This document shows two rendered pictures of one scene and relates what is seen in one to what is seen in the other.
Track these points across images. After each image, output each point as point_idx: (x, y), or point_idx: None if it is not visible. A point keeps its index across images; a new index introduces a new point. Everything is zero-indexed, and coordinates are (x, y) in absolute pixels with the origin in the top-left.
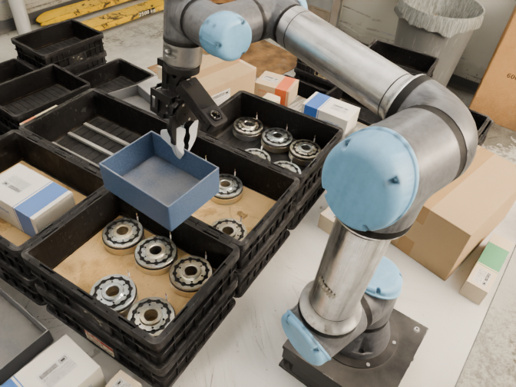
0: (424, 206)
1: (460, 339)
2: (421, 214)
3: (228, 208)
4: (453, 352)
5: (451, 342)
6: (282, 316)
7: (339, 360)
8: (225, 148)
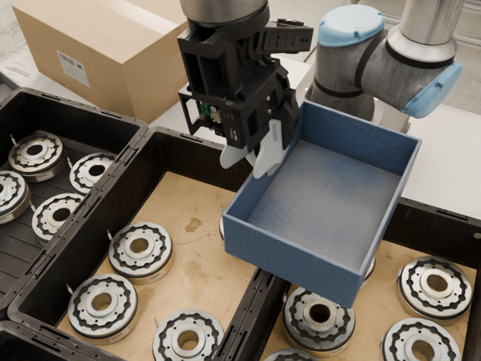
0: (173, 29)
1: (288, 65)
2: (176, 41)
3: (181, 246)
4: (303, 71)
5: (294, 71)
6: (429, 98)
7: (380, 119)
8: (75, 231)
